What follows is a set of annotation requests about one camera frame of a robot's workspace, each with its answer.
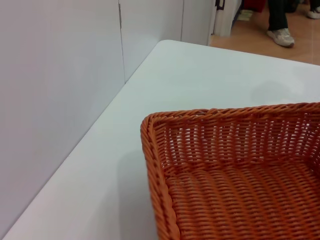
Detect orange woven basket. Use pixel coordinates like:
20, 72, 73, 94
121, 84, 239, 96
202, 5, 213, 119
140, 101, 320, 240

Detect white sneaker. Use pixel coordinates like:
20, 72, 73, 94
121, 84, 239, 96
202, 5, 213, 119
306, 6, 320, 20
266, 28, 296, 48

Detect person leg in black trousers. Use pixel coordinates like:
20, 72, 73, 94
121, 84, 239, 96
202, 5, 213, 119
266, 0, 290, 32

